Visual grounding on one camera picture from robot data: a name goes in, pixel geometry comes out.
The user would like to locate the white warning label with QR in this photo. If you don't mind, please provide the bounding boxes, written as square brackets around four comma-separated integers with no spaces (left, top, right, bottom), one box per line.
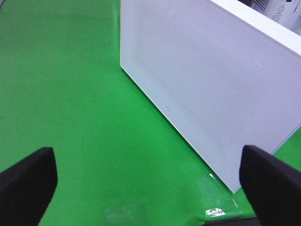
[269,2,287,24]

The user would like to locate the white microwave oven body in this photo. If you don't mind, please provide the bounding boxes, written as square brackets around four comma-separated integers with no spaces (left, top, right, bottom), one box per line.
[240,0,301,36]

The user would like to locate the white microwave door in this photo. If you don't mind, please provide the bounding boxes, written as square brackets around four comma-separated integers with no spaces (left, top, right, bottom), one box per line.
[120,0,301,193]

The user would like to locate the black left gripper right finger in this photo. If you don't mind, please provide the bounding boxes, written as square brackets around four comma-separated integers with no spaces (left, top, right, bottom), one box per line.
[239,145,301,226]

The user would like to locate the clear tape patch on table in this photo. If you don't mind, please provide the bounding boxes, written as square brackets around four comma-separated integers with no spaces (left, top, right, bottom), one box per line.
[103,173,243,221]

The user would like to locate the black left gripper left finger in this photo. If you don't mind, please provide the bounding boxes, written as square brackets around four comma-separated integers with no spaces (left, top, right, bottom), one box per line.
[0,147,58,226]

